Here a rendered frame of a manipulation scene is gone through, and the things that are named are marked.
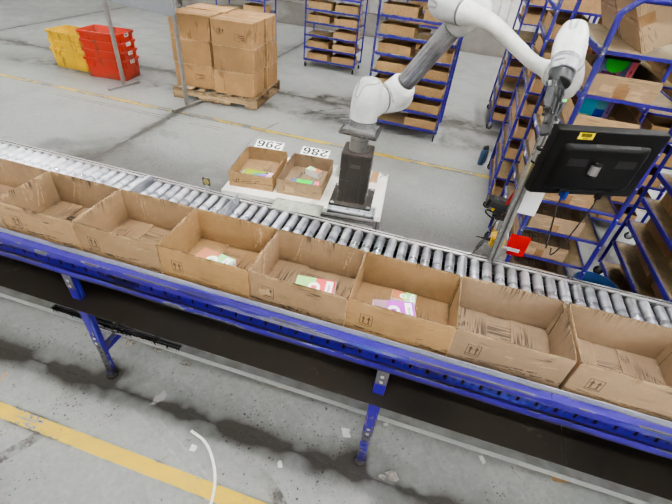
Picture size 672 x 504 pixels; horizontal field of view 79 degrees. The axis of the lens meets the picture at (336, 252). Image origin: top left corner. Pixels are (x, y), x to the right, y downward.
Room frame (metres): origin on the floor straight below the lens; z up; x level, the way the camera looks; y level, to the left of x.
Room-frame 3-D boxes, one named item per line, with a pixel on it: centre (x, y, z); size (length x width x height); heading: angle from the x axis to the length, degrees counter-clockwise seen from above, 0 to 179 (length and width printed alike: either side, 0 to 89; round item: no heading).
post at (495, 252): (1.75, -0.84, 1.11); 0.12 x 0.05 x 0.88; 77
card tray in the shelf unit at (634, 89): (2.30, -1.34, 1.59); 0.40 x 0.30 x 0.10; 167
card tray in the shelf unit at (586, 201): (2.31, -1.34, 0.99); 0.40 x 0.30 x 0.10; 164
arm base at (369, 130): (2.24, -0.05, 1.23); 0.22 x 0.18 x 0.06; 79
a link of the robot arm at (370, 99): (2.25, -0.08, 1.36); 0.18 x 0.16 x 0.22; 132
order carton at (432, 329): (1.13, -0.28, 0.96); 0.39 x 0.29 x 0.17; 77
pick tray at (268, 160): (2.39, 0.56, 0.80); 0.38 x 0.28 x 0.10; 175
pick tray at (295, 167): (2.35, 0.25, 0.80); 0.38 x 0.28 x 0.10; 172
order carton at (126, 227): (1.39, 0.87, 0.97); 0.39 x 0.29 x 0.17; 77
